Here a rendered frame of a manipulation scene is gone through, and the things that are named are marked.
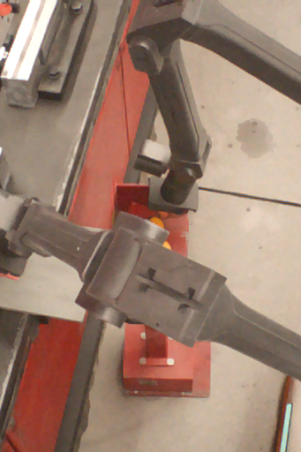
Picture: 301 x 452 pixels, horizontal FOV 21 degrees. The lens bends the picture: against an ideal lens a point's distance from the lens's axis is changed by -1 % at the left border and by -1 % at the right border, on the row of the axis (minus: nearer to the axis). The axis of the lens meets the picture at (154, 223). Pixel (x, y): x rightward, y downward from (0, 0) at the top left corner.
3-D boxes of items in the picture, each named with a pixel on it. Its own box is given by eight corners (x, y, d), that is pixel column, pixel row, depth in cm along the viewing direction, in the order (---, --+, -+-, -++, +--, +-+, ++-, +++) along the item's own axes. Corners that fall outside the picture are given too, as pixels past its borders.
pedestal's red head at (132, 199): (186, 301, 171) (187, 262, 156) (112, 299, 172) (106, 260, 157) (188, 221, 181) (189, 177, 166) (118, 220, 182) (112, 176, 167)
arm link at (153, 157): (197, 177, 146) (209, 138, 149) (138, 155, 145) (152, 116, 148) (183, 200, 157) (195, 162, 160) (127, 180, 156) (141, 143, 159)
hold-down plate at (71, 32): (62, 101, 173) (60, 92, 170) (38, 98, 173) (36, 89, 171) (94, 4, 188) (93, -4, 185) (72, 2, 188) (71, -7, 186)
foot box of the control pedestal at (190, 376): (210, 397, 228) (212, 384, 218) (124, 395, 229) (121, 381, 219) (211, 334, 238) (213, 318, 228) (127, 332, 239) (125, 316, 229)
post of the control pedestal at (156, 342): (166, 358, 222) (163, 270, 175) (146, 357, 222) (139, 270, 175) (167, 341, 225) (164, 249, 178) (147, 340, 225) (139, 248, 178)
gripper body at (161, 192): (147, 180, 165) (156, 160, 159) (196, 187, 167) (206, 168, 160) (146, 207, 162) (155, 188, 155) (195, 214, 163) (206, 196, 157)
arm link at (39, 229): (133, 335, 80) (182, 239, 81) (86, 312, 78) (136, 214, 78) (28, 263, 119) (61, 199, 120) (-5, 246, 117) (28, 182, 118)
